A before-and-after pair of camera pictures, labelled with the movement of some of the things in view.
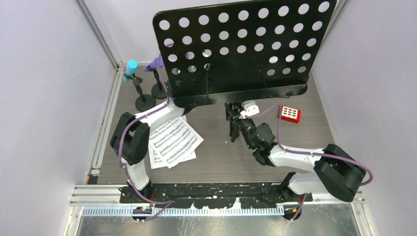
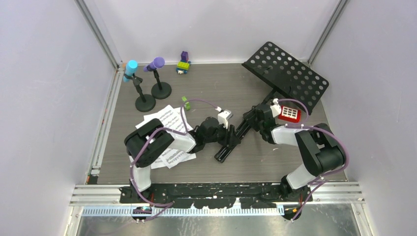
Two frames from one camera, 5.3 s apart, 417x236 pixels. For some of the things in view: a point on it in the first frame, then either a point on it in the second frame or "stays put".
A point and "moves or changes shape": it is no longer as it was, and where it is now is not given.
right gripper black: x=232 y=114 -> x=251 y=116
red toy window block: x=290 y=114 stays put
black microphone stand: x=144 y=102 stays put
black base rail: x=251 y=194 stays put
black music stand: x=230 y=53 moves or changes shape
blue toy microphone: x=131 y=67 stays put
